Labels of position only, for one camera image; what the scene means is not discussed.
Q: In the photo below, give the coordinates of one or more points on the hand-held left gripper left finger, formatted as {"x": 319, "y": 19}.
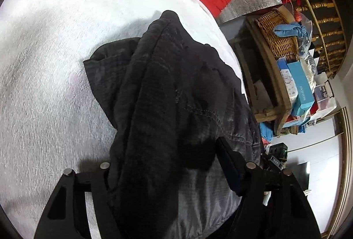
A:
{"x": 96, "y": 186}

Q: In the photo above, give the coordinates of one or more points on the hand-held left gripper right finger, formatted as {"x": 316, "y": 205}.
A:
{"x": 230, "y": 167}

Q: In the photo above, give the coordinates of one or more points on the black quilted jacket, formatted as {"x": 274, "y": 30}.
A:
{"x": 165, "y": 90}

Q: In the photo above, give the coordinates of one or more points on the teal cardboard box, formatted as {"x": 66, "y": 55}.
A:
{"x": 300, "y": 87}

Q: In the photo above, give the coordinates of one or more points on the clear plastic box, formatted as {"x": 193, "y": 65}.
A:
{"x": 325, "y": 98}

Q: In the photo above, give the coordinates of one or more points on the white and blue box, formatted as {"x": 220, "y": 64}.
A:
{"x": 288, "y": 79}

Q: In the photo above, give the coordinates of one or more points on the wooden shelf rack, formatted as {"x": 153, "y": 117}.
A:
{"x": 271, "y": 68}

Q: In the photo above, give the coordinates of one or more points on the wicker basket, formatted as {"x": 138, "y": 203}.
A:
{"x": 275, "y": 40}

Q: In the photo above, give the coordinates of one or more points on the clear plastic bag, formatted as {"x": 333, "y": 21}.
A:
{"x": 304, "y": 37}

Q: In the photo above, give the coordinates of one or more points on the blue cloth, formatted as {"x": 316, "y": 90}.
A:
{"x": 289, "y": 29}

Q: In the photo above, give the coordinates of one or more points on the white fleece blanket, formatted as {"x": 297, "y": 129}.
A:
{"x": 41, "y": 76}

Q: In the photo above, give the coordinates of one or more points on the golden baluster railing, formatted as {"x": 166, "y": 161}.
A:
{"x": 328, "y": 18}

